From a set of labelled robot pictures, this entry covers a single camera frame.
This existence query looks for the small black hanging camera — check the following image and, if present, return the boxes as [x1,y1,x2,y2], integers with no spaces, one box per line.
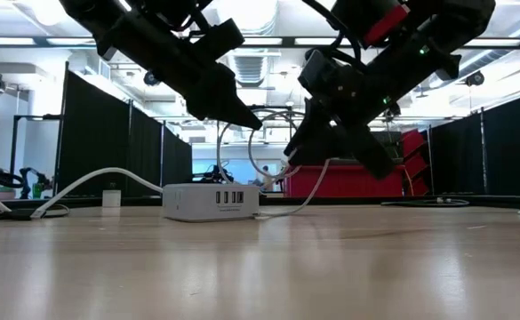
[384,102,403,121]

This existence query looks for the black partition curtain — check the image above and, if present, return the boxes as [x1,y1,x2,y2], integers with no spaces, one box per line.
[428,88,520,196]
[56,61,194,200]

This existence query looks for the ceiling air vent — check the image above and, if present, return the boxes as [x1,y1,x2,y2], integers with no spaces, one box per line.
[234,47,283,89]

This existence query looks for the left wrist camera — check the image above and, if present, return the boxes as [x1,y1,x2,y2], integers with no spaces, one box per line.
[191,17,245,62]

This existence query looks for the white power strip cord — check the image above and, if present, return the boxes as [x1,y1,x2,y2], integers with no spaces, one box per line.
[0,167,165,220]

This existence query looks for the white power strip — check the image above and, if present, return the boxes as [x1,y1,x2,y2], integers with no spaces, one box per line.
[162,183,260,222]

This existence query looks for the silver ceiling duct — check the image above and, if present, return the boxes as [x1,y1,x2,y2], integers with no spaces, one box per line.
[459,20,520,80]

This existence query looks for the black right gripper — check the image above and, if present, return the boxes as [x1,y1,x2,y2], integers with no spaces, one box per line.
[284,60,415,181]

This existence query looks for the white cube charger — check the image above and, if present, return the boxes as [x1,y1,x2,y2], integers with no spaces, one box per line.
[101,189,122,208]

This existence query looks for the person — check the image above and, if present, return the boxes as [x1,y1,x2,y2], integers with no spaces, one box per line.
[259,164,275,187]

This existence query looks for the black metal frame stand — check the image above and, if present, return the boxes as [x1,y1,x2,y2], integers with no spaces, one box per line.
[9,114,63,199]

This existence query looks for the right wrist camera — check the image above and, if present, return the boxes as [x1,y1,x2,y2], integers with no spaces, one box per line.
[297,48,355,97]

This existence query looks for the black table edge rail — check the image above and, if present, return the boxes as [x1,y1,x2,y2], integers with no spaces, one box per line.
[0,194,520,213]

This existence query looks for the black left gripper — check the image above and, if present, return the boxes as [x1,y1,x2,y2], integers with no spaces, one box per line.
[95,16,264,132]

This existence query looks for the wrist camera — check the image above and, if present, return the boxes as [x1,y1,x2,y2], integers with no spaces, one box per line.
[191,17,245,62]
[297,48,355,97]

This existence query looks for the black monitor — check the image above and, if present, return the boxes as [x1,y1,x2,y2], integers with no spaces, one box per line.
[368,130,404,161]

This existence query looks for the red shelf bins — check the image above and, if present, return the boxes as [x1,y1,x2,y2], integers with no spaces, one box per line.
[400,128,432,197]

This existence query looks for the large red storage bin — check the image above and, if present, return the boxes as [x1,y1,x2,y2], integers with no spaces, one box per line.
[284,164,406,198]

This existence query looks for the thin white USB cable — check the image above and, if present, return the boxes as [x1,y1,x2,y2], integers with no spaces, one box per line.
[216,108,332,219]

